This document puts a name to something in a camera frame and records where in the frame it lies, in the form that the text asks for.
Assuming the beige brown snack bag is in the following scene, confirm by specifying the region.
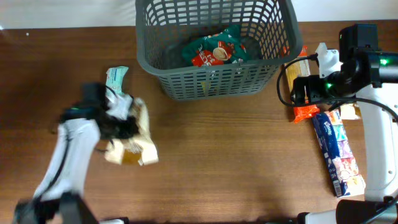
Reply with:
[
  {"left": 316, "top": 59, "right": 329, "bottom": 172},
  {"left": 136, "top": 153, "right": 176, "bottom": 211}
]
[{"left": 104, "top": 98, "right": 159, "bottom": 166}]

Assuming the light teal snack packet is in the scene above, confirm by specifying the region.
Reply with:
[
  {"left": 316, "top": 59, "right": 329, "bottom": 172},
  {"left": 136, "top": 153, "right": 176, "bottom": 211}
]
[{"left": 106, "top": 66, "right": 129, "bottom": 95}]

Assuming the green red coffee packet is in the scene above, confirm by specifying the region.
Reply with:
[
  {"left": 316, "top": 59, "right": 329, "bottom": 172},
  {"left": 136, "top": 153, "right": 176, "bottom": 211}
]
[{"left": 182, "top": 25, "right": 252, "bottom": 67}]

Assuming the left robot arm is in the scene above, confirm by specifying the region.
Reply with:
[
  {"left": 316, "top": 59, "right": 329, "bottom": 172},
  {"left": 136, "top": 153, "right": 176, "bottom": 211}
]
[{"left": 13, "top": 83, "right": 138, "bottom": 224}]

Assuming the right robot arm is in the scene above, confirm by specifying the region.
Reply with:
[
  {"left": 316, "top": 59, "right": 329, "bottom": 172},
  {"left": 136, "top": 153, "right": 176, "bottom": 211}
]
[{"left": 290, "top": 24, "right": 397, "bottom": 223}]

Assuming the blue Kleenex tissue pack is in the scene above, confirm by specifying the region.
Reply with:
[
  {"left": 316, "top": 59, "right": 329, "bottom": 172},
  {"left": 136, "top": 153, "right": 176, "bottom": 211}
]
[{"left": 312, "top": 110, "right": 366, "bottom": 198}]

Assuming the yellow orange pasta packet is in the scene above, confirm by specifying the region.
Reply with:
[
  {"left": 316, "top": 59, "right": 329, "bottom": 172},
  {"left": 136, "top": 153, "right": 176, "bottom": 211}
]
[{"left": 285, "top": 60, "right": 320, "bottom": 124}]

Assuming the beige white snack bag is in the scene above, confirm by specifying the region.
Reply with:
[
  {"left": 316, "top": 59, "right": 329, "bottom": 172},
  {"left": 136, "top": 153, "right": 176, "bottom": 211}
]
[{"left": 340, "top": 103, "right": 361, "bottom": 120}]

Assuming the grey plastic basket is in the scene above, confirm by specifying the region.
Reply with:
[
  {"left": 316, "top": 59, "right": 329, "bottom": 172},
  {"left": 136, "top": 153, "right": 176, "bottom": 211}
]
[{"left": 135, "top": 0, "right": 303, "bottom": 100}]

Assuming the right black cable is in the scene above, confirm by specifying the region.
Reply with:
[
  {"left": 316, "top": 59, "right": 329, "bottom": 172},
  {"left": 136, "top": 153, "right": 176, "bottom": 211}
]
[{"left": 276, "top": 53, "right": 398, "bottom": 122}]

